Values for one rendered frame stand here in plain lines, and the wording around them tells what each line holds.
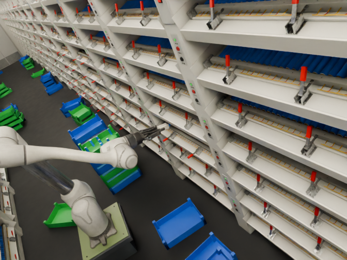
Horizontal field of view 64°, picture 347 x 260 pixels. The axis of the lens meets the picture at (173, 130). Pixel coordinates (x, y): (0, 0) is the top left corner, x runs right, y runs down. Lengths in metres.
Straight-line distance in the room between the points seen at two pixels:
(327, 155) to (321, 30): 0.37
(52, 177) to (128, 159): 0.54
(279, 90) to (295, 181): 0.38
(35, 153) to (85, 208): 0.45
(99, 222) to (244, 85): 1.23
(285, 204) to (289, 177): 0.19
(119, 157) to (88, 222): 0.48
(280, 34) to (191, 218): 1.48
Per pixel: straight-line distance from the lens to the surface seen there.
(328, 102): 0.76
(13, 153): 1.49
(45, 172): 1.75
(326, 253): 1.36
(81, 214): 1.73
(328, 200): 1.03
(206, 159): 1.52
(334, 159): 0.88
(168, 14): 1.00
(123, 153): 1.44
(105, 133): 2.36
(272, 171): 1.12
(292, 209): 1.24
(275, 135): 0.97
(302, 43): 0.67
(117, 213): 1.95
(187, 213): 1.98
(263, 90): 0.85
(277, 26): 0.73
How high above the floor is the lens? 1.52
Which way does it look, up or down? 34 degrees down
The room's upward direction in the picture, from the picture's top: 24 degrees counter-clockwise
